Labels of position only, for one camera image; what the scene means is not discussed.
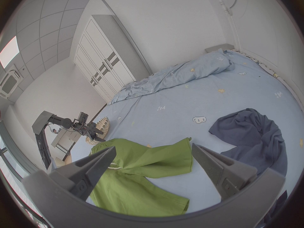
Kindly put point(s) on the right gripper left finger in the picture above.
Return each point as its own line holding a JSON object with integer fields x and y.
{"x": 95, "y": 167}

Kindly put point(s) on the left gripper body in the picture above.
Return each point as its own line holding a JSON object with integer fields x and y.
{"x": 87, "y": 129}

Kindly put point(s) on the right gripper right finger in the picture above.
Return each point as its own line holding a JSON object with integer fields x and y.
{"x": 220, "y": 170}

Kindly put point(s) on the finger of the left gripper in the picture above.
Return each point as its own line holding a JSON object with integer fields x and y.
{"x": 96, "y": 138}
{"x": 97, "y": 129}

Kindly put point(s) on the green shorts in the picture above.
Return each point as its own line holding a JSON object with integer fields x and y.
{"x": 142, "y": 155}

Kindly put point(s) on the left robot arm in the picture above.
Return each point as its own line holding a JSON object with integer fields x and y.
{"x": 41, "y": 122}

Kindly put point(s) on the round woven basket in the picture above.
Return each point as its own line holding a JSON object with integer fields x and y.
{"x": 104, "y": 125}

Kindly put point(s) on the dark blue garment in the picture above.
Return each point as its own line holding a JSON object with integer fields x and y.
{"x": 256, "y": 136}

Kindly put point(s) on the bed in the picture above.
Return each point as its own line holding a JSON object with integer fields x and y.
{"x": 178, "y": 103}

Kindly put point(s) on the white wardrobe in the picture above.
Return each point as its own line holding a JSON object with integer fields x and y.
{"x": 99, "y": 56}

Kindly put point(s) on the window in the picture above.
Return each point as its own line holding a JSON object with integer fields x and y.
{"x": 14, "y": 174}

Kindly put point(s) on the white air conditioner grille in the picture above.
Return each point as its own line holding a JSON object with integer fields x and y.
{"x": 9, "y": 84}

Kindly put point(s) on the pale blue quilt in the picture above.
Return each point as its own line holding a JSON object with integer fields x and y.
{"x": 178, "y": 77}

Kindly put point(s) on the square white light panel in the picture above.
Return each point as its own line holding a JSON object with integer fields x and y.
{"x": 8, "y": 52}

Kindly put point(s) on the grey bedside table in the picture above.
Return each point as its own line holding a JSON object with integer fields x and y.
{"x": 216, "y": 47}

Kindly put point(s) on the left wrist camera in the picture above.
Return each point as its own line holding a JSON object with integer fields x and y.
{"x": 83, "y": 117}

